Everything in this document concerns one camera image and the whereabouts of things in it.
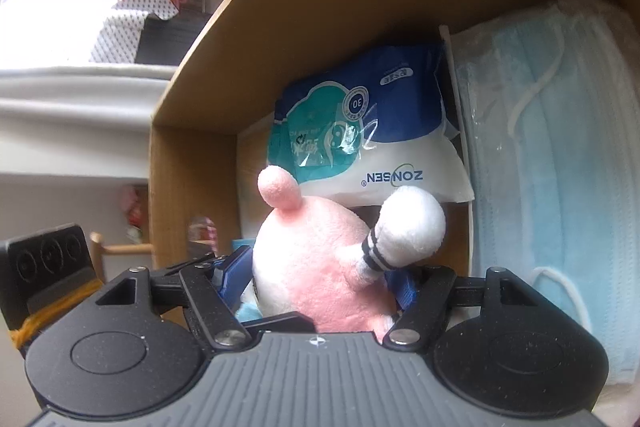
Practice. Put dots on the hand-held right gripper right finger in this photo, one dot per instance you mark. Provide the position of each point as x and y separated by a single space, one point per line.
407 292

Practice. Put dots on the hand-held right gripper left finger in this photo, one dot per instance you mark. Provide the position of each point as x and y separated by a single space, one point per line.
232 277

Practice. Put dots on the blue paper box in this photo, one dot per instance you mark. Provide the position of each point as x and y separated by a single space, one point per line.
245 242

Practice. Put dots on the pink plush toy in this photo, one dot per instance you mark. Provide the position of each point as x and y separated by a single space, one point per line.
310 257

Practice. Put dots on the wet wipes pack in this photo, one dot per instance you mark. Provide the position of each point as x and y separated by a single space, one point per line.
400 177

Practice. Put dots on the clear bag of face masks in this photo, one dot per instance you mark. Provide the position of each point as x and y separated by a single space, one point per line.
550 157

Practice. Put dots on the grey curtain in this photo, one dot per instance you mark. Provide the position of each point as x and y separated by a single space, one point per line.
75 122

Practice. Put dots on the white polka dot cloth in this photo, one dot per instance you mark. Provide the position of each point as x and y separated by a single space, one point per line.
115 37

